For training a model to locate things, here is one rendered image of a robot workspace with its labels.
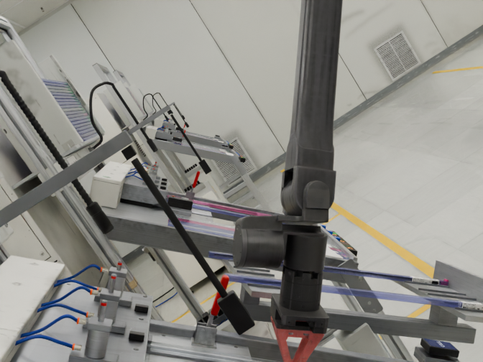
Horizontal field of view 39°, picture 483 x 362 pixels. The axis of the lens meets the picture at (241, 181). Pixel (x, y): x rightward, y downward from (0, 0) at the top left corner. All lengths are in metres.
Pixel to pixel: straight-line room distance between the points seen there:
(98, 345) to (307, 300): 0.33
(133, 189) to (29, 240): 0.41
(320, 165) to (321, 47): 0.17
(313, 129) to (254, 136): 7.53
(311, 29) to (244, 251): 0.33
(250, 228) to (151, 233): 0.91
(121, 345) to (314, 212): 0.31
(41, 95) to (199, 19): 6.63
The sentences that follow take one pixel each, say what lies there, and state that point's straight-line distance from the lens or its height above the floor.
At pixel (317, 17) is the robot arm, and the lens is 1.01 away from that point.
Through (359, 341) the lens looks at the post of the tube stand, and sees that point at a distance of 1.33.
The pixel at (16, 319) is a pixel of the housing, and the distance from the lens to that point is 0.80.
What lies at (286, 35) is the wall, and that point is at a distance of 8.56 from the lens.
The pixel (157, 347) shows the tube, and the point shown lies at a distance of 0.99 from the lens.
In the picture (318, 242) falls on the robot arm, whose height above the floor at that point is 1.09.
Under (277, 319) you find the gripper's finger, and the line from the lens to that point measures 0.98.
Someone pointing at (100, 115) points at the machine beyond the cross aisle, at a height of 1.56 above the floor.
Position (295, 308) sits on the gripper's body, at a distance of 0.96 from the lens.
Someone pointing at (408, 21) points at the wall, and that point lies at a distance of 8.93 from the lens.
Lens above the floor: 1.35
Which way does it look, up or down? 8 degrees down
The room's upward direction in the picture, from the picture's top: 33 degrees counter-clockwise
